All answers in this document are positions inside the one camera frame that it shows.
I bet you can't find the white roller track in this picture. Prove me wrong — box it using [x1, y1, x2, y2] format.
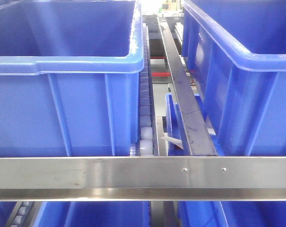
[130, 23, 159, 157]

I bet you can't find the blue target bin left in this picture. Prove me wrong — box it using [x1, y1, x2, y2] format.
[0, 0, 144, 157]

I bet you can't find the steel front shelf rail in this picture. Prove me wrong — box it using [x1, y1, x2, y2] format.
[0, 156, 286, 201]

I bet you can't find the blue target bin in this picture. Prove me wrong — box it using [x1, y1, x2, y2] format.
[0, 0, 144, 157]
[182, 0, 286, 156]

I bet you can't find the lower blue bin between rails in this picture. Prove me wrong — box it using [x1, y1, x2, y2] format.
[165, 93, 225, 157]

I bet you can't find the steel divider rail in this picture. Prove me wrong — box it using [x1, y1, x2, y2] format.
[157, 17, 217, 156]

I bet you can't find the blue target bin right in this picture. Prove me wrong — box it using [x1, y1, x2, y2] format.
[182, 0, 286, 156]

